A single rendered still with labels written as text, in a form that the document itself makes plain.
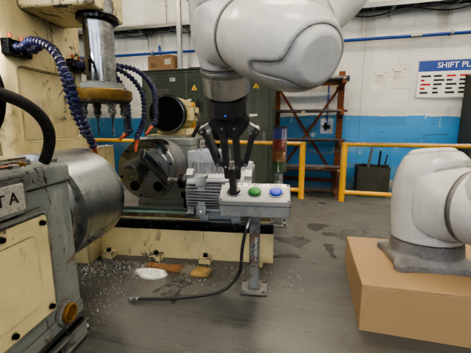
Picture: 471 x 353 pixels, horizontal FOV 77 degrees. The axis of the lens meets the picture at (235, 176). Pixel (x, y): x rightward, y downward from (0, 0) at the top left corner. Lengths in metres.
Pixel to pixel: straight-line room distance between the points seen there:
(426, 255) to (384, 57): 5.32
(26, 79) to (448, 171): 1.14
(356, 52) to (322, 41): 5.58
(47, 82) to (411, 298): 1.18
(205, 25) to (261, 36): 0.14
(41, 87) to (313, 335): 1.05
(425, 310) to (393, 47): 5.50
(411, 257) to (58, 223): 0.74
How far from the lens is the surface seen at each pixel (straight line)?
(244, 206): 0.70
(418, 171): 0.77
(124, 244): 1.06
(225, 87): 0.54
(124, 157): 1.30
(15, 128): 1.07
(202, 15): 0.50
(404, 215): 0.80
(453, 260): 0.83
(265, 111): 3.93
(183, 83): 4.30
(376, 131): 5.87
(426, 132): 6.06
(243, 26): 0.40
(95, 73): 1.06
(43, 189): 0.59
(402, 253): 0.82
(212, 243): 0.96
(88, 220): 0.71
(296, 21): 0.36
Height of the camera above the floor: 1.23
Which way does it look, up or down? 10 degrees down
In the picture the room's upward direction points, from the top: straight up
